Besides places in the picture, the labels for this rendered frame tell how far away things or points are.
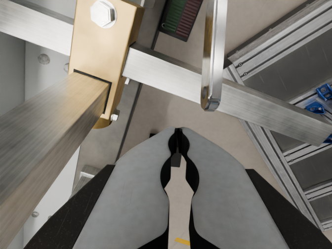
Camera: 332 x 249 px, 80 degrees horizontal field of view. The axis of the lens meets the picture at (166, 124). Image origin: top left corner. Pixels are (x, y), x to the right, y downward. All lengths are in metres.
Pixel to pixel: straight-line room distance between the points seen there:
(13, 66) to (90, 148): 0.21
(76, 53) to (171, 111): 0.96
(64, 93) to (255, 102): 0.18
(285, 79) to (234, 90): 0.75
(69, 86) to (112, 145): 0.25
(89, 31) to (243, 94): 0.16
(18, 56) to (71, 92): 0.32
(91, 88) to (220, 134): 1.10
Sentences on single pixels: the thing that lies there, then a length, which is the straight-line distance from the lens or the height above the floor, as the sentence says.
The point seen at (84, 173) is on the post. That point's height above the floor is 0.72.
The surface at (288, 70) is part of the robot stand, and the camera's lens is 0.95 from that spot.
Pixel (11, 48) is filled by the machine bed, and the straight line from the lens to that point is 0.47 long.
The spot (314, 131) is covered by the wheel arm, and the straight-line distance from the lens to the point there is 0.28.
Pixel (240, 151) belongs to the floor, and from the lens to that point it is 1.35.
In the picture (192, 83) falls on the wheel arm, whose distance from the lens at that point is 0.21.
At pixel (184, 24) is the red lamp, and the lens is 0.32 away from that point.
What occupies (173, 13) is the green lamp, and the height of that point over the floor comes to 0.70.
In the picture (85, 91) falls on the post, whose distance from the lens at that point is 0.18.
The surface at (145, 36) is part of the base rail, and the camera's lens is 0.33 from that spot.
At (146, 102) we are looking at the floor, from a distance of 1.13.
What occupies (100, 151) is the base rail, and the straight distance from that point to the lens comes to 0.44.
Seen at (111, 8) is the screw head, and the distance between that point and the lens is 0.19.
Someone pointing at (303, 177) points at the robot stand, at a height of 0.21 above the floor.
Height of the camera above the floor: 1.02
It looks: 60 degrees down
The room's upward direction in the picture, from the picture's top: 175 degrees counter-clockwise
